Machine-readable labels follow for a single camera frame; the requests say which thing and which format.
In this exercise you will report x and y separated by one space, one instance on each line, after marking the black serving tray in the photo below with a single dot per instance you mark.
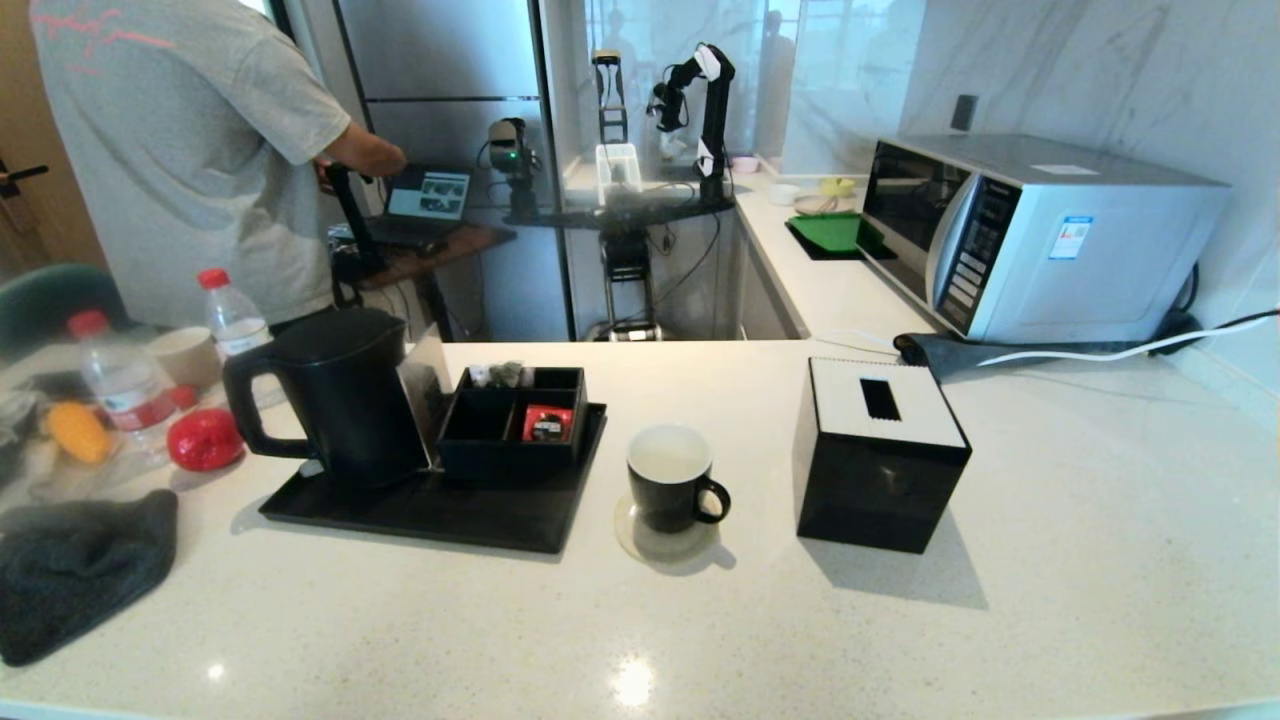
450 515

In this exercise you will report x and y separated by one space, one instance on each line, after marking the clear plastic rack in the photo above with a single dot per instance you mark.
618 170

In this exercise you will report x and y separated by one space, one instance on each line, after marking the red coffee sachet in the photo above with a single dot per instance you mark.
545 420

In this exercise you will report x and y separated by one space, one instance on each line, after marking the silver refrigerator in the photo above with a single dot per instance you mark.
440 50

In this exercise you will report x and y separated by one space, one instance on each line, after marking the red foil ball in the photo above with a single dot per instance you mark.
205 440

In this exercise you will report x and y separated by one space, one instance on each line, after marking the black electric kettle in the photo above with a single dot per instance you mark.
345 400

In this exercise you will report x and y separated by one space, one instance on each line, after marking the pink bowl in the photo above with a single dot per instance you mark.
745 164

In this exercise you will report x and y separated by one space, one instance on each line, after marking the dark grey fuzzy towel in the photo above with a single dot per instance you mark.
70 570

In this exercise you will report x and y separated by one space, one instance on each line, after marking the person in grey t-shirt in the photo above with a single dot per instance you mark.
170 150

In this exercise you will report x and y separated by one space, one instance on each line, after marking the red toy chili pepper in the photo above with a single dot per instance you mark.
183 397

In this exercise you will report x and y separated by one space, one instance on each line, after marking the green tray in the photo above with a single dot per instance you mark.
835 232

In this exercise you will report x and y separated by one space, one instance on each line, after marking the grey tea bag packets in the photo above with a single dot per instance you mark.
505 373

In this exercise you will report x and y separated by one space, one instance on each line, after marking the silver microwave oven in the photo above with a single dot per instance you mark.
1100 250

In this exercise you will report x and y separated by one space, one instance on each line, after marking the black mug white inside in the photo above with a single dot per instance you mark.
665 505

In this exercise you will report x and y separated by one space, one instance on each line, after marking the clear acrylic sign stand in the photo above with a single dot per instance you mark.
425 375

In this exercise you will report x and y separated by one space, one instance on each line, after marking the beige plate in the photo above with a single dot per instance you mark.
812 205

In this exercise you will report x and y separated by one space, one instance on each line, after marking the brown paper cup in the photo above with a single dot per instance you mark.
185 358

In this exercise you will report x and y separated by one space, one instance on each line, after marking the black wall outlet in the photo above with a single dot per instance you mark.
964 112

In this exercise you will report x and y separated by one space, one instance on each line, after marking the black compartment organizer box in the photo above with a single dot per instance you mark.
500 465

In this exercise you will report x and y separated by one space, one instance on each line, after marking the dark grey folded cloth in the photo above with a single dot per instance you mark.
940 355

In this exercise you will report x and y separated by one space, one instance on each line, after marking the grey camera head green light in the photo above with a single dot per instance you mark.
510 150

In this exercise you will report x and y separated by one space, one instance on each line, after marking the brown wooden desk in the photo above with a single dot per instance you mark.
450 250

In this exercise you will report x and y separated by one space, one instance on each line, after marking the yellow bowl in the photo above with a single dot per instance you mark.
838 186

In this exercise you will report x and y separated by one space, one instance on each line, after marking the green chair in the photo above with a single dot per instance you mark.
50 300

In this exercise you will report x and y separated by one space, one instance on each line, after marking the black upright frame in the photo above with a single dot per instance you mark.
610 110

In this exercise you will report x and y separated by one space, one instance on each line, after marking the white bowl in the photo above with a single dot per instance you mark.
784 194

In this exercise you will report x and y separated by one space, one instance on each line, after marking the round white coaster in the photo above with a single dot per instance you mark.
650 550

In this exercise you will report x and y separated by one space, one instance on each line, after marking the black laptop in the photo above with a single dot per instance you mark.
428 193

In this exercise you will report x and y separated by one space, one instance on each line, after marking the black tissue box white lid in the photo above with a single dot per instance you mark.
870 480

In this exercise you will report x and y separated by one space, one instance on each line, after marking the clear water bottle red cap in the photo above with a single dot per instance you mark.
235 325
125 390

